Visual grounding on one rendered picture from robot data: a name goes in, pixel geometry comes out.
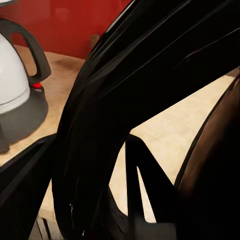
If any electric kettle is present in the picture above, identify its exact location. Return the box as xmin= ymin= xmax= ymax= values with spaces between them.
xmin=51 ymin=0 xmax=240 ymax=240

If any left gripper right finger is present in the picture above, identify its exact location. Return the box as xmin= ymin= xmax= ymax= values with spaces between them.
xmin=125 ymin=133 xmax=210 ymax=240

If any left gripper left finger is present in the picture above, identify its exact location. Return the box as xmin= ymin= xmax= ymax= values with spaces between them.
xmin=0 ymin=133 xmax=57 ymax=240

